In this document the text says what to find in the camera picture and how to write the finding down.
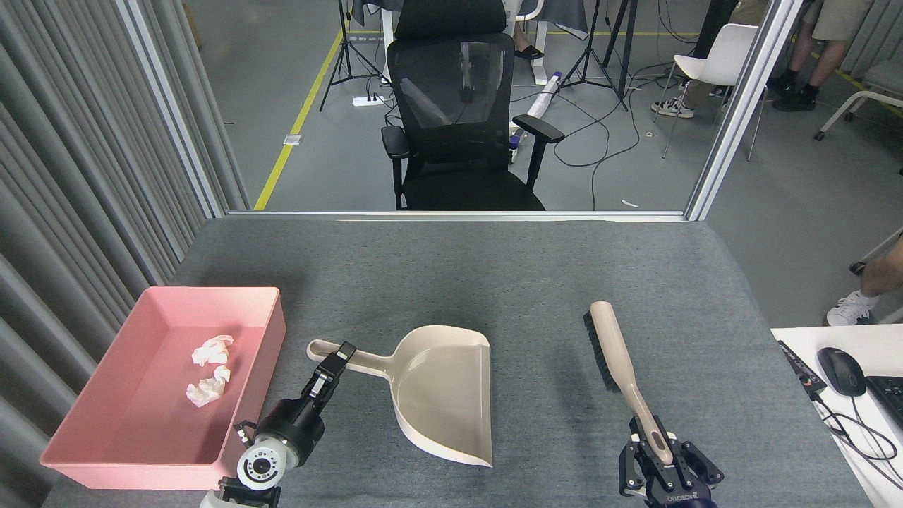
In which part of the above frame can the black floor cable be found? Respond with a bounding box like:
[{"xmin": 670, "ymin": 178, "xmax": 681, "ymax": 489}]
[{"xmin": 550, "ymin": 85, "xmax": 643, "ymax": 211}]

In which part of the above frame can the silver frame rail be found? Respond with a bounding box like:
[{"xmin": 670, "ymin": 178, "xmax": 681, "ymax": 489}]
[{"xmin": 226, "ymin": 210, "xmax": 689, "ymax": 223}]

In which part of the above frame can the black mesh office chair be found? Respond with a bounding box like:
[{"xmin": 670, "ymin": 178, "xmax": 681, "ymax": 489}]
[{"xmin": 381, "ymin": 0, "xmax": 566, "ymax": 212}]

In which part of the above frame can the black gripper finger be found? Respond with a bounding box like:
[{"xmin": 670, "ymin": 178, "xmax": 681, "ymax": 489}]
[
  {"xmin": 302, "ymin": 342, "xmax": 357, "ymax": 424},
  {"xmin": 670, "ymin": 432, "xmax": 725, "ymax": 491},
  {"xmin": 619, "ymin": 416, "xmax": 664, "ymax": 498}
]

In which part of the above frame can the grey curtain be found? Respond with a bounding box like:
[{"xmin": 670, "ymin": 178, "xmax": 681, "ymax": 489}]
[{"xmin": 0, "ymin": 0, "xmax": 251, "ymax": 508}]

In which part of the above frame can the black tripod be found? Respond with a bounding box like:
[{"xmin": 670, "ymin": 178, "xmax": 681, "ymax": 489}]
[
  {"xmin": 319, "ymin": 0, "xmax": 385, "ymax": 112},
  {"xmin": 557, "ymin": 0, "xmax": 639, "ymax": 112}
]

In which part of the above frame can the grey chair with white legs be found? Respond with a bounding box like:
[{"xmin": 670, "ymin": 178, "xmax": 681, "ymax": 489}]
[{"xmin": 813, "ymin": 60, "xmax": 903, "ymax": 142}]

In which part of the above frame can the chair leg with caster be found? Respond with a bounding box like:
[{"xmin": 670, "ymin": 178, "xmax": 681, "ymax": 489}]
[{"xmin": 850, "ymin": 226, "xmax": 903, "ymax": 276}]

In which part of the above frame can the beige plastic dustpan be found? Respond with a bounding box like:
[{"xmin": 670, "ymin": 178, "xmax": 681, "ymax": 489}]
[{"xmin": 307, "ymin": 325, "xmax": 493, "ymax": 468}]

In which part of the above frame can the white plastic chair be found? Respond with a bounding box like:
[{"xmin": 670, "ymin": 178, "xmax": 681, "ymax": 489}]
[{"xmin": 653, "ymin": 23, "xmax": 766, "ymax": 162}]

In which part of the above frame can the black computer mouse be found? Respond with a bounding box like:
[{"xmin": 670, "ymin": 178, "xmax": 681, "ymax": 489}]
[{"xmin": 817, "ymin": 347, "xmax": 867, "ymax": 397}]

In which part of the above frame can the black mouse cable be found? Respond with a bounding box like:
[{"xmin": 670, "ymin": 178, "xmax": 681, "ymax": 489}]
[{"xmin": 811, "ymin": 392, "xmax": 898, "ymax": 461}]

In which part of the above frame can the white paper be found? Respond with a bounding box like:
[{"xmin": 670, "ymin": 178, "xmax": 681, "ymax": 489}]
[
  {"xmin": 191, "ymin": 335, "xmax": 234, "ymax": 366},
  {"xmin": 186, "ymin": 365, "xmax": 231, "ymax": 408}
]

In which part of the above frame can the silver frame post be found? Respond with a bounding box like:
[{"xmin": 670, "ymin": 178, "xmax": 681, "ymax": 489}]
[
  {"xmin": 116, "ymin": 0, "xmax": 230, "ymax": 219},
  {"xmin": 686, "ymin": 0, "xmax": 805, "ymax": 222}
]

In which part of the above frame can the beige brush with black bristles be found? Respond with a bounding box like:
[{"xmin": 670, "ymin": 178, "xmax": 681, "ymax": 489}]
[{"xmin": 583, "ymin": 301, "xmax": 674, "ymax": 466}]

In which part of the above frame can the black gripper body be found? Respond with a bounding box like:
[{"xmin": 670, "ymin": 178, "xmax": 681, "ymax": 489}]
[
  {"xmin": 255, "ymin": 399, "xmax": 327, "ymax": 466},
  {"xmin": 643, "ymin": 483, "xmax": 719, "ymax": 508}
]

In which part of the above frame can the pink plastic bin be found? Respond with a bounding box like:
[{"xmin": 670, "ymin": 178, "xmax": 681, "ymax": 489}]
[{"xmin": 39, "ymin": 286, "xmax": 287, "ymax": 492}]

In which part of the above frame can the black remote device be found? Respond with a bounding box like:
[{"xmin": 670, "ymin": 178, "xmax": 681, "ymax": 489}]
[{"xmin": 777, "ymin": 341, "xmax": 828, "ymax": 396}]

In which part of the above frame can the person's foot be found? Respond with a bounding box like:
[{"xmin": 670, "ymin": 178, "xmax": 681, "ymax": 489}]
[{"xmin": 515, "ymin": 25, "xmax": 544, "ymax": 59}]

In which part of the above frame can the white side table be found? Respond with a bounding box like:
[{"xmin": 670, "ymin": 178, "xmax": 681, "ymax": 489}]
[{"xmin": 770, "ymin": 325, "xmax": 903, "ymax": 508}]

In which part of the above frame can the black keyboard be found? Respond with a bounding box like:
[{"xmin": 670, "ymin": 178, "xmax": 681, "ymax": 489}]
[{"xmin": 865, "ymin": 375, "xmax": 903, "ymax": 428}]

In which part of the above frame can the person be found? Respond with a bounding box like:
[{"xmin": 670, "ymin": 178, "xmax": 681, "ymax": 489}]
[
  {"xmin": 650, "ymin": 0, "xmax": 738, "ymax": 119},
  {"xmin": 769, "ymin": 0, "xmax": 875, "ymax": 112},
  {"xmin": 827, "ymin": 233, "xmax": 903, "ymax": 327}
]

